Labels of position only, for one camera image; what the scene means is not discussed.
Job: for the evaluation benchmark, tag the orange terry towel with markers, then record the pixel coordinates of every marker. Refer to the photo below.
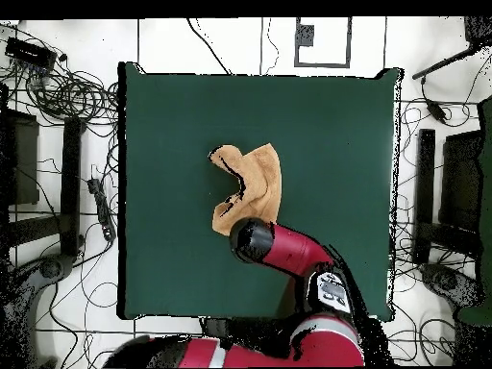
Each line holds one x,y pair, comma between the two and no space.
265,180

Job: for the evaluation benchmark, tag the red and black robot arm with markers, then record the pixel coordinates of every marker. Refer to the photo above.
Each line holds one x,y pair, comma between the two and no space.
296,250

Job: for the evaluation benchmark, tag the dark flat panel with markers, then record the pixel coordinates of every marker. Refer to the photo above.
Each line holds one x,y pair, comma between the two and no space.
25,161
461,180

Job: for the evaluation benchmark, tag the dark green table cloth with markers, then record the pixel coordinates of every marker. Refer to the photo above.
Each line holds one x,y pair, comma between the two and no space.
173,153

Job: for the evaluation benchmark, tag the black power strip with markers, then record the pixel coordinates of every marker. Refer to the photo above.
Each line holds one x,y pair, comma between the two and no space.
102,209

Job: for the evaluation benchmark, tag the black upright bar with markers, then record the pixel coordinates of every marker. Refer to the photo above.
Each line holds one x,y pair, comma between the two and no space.
71,184
426,173

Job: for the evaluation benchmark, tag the grey caster leg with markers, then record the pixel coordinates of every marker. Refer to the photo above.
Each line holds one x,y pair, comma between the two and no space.
446,280
50,268

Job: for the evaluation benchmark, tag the black power adapter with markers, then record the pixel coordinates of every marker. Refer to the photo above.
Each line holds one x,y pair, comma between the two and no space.
436,110

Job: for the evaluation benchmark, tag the black thin rod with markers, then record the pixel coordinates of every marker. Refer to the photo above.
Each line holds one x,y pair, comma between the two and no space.
442,64

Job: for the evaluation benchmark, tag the black electronics box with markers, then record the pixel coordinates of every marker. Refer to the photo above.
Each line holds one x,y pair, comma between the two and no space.
30,52

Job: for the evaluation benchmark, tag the black speckled box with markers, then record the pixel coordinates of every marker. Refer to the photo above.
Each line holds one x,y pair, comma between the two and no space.
478,30

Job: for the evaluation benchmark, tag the grey square floor frame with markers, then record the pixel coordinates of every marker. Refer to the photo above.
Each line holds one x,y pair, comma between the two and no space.
323,65

